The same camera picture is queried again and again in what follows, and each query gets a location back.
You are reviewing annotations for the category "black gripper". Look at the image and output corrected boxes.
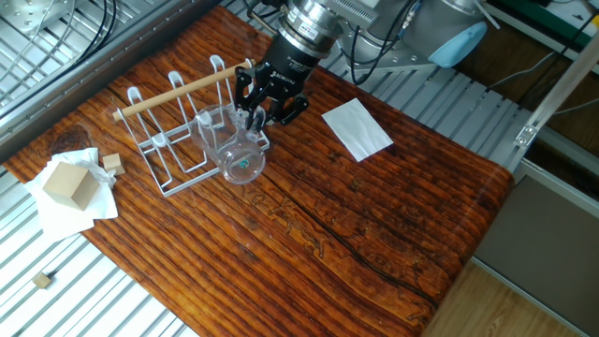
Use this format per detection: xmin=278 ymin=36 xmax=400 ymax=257
xmin=234 ymin=54 xmax=314 ymax=130

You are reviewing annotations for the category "large wooden block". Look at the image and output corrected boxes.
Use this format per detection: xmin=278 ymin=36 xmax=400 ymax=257
xmin=42 ymin=161 xmax=100 ymax=211

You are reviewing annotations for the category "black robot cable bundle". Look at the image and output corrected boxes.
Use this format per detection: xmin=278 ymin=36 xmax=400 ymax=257
xmin=245 ymin=0 xmax=422 ymax=85

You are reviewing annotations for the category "flat white paper sheet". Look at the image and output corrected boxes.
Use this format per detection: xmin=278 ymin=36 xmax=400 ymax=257
xmin=321 ymin=97 xmax=395 ymax=164

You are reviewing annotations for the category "clear glass cup with handle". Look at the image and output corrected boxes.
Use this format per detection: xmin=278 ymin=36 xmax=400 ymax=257
xmin=196 ymin=105 xmax=269 ymax=185

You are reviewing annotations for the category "white wire cup rack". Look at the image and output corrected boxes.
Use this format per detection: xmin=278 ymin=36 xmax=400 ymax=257
xmin=112 ymin=56 xmax=272 ymax=198

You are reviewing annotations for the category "crumpled white paper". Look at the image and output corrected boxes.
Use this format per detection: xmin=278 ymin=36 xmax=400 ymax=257
xmin=23 ymin=147 xmax=121 ymax=235

